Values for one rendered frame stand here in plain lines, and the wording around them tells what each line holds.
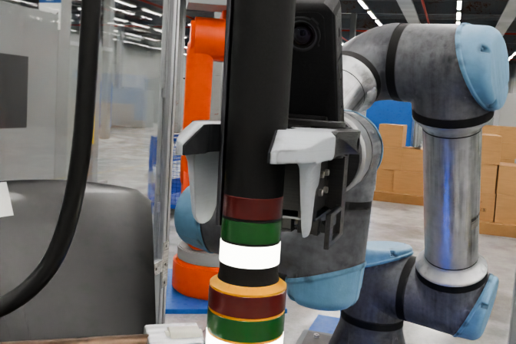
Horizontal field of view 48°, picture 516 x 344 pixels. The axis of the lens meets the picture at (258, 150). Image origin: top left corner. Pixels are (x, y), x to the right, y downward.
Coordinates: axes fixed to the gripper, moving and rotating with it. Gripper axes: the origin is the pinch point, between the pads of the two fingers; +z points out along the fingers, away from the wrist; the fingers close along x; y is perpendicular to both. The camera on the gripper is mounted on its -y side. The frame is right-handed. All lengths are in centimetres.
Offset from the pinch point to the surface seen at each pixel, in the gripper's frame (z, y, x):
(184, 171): -377, 53, 180
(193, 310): -335, 143, 147
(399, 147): -924, 50, 65
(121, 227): -10.5, 8.1, 12.5
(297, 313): -369, 145, 82
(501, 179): -756, 71, -74
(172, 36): -129, -20, 70
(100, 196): -11.5, 6.2, 15.1
